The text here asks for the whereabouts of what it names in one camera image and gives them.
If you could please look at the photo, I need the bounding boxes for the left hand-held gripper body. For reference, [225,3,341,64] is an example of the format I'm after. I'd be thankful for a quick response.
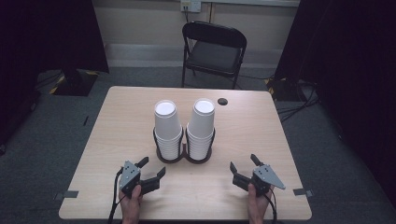
[120,160,143,199]

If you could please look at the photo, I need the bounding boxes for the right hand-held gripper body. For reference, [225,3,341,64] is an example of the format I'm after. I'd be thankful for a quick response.
[251,164,287,198]

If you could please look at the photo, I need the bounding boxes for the black double cup holder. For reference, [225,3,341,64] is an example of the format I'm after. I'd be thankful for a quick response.
[151,125,217,165]

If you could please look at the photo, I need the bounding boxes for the white paper cup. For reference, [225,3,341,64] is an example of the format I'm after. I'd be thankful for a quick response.
[187,98,216,140]

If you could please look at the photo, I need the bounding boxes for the person's right hand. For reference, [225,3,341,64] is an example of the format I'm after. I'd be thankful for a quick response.
[247,183,275,224]

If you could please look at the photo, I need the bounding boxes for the person's left hand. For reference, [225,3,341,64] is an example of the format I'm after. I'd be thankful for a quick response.
[119,185,144,224]

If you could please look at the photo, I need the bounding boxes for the grey floor tape strip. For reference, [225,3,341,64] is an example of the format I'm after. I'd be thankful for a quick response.
[53,189,79,202]
[292,188,314,198]

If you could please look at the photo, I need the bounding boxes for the black stand base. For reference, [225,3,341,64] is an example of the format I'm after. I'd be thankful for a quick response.
[264,76,302,103]
[49,68,100,97]

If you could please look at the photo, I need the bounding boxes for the black folding chair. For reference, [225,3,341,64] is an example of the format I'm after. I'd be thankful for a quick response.
[181,21,248,91]

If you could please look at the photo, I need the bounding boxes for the black curtain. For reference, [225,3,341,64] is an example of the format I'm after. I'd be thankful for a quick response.
[275,0,396,200]
[0,0,110,147]

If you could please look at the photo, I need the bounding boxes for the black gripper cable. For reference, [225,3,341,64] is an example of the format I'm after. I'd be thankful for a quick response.
[264,187,278,224]
[107,167,125,224]

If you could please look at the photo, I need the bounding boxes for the black floor cables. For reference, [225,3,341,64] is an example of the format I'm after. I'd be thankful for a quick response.
[276,79,321,123]

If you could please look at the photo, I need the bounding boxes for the white wall outlet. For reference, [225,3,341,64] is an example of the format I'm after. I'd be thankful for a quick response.
[180,0,203,14]

